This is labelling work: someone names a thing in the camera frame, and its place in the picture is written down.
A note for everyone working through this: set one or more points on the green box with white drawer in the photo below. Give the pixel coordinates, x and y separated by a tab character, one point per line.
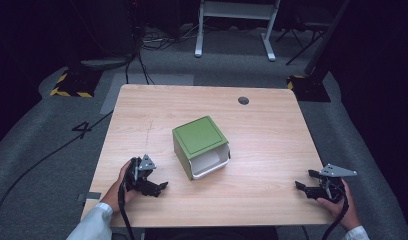
198	136

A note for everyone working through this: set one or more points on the black tape floor mark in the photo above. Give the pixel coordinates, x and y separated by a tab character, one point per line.
82	130

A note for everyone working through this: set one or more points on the white metal table frame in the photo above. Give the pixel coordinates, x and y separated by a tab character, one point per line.
237	10

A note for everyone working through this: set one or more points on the dark round stand foot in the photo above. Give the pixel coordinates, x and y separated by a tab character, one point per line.
105	62

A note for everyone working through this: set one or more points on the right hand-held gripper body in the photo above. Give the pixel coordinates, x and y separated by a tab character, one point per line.
333	190

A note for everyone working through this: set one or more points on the black folding stand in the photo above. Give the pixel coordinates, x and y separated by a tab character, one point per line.
305	40

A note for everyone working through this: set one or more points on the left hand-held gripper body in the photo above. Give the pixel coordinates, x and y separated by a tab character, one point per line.
138	175

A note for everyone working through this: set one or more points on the black slanted stand post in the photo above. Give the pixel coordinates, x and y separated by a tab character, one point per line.
327	40

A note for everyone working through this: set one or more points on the person's left hand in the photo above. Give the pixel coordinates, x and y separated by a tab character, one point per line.
113	196

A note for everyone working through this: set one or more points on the person's right hand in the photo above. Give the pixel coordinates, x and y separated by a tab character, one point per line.
348	211

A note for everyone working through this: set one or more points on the hazard-striped black stand base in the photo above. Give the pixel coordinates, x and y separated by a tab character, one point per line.
77	83
310	90

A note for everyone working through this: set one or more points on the grey tape strip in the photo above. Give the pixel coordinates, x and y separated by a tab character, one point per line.
92	196

